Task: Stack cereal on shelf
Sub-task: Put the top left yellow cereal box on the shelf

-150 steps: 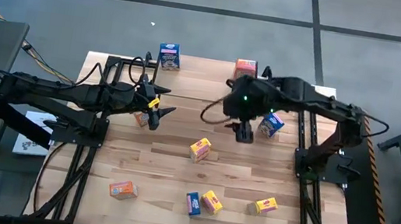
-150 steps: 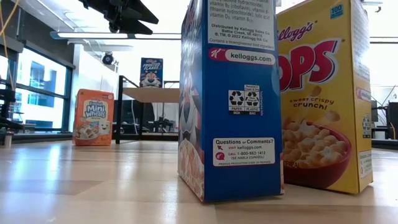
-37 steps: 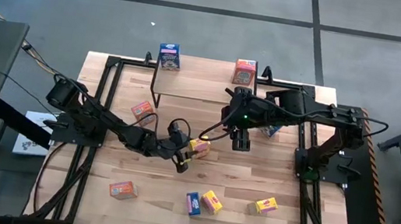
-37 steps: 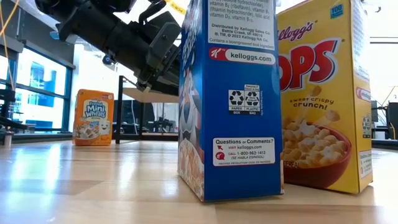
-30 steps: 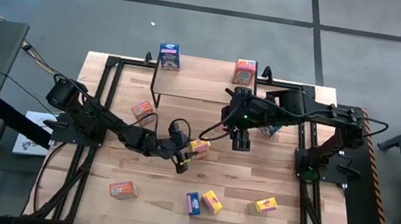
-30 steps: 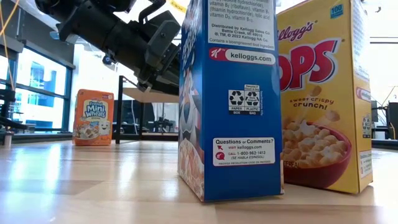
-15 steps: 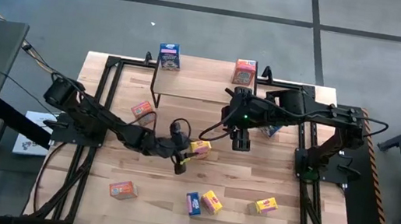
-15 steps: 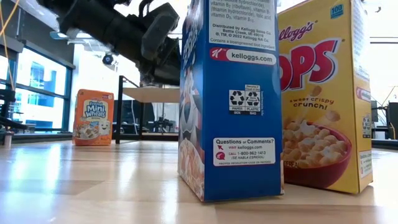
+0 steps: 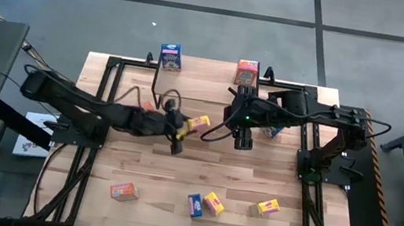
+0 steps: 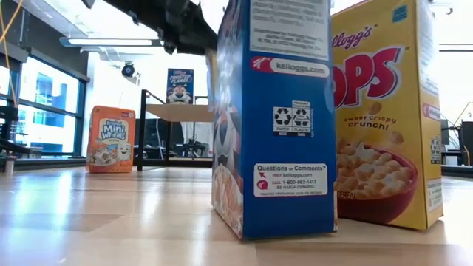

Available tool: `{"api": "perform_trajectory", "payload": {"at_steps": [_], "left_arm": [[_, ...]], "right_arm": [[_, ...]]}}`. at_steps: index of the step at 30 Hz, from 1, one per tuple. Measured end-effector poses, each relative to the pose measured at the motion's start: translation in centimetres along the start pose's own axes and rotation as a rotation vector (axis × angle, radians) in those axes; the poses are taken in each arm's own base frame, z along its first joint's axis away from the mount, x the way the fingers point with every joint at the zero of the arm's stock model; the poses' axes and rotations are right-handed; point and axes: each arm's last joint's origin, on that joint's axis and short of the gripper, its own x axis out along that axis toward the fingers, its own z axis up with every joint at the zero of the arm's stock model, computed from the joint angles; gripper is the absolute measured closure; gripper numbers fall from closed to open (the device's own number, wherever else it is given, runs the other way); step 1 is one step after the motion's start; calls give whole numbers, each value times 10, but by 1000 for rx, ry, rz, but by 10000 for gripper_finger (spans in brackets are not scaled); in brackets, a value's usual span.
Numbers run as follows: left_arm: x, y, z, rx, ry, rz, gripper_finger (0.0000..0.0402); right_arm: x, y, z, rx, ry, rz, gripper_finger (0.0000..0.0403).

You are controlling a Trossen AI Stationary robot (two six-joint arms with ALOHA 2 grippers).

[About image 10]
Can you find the blue Frosted Flakes cereal box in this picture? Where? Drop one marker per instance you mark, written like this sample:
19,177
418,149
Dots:
180,83
281,147

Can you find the orange Mini Wheats cereal box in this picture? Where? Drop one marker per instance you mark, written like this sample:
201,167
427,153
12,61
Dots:
111,147

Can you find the yellow Corn Pops cereal box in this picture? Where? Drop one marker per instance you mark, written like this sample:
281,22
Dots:
388,92

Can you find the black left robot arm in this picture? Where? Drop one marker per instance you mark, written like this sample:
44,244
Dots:
140,13

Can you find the wooden shelf with black legs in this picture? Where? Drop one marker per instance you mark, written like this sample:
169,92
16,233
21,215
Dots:
177,112

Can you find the long ceiling light fixture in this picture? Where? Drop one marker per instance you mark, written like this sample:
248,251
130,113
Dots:
111,41
456,47

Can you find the round black ceiling camera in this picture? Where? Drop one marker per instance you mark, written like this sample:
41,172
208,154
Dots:
128,69

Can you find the window with dark frame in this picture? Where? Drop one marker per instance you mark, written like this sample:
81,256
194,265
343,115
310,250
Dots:
48,107

